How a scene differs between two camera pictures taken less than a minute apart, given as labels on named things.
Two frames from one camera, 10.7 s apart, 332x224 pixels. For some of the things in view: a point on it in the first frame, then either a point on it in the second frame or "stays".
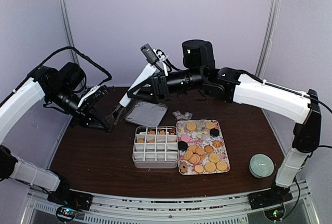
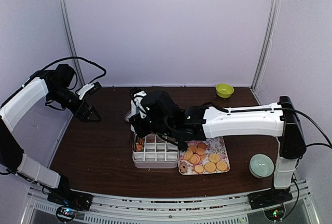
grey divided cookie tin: x=155 y=147 stays
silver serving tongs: x=146 y=73 → x=135 y=138
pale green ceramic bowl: x=261 y=166 stays
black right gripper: x=162 y=93 → x=140 y=130
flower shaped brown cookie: x=183 y=167 stays
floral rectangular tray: x=201 y=148 stays
